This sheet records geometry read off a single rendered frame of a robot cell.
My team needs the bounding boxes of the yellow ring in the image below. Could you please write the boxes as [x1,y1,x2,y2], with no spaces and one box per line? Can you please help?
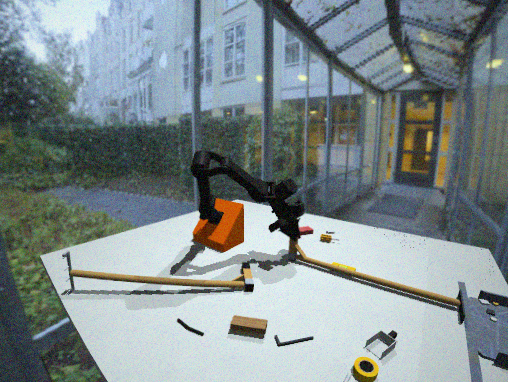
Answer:
[353,357,379,382]

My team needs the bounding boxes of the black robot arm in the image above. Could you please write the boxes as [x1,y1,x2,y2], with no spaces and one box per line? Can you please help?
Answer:
[190,151,305,225]

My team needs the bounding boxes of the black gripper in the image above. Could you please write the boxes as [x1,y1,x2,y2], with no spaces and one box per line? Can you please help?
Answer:
[268,201,304,241]

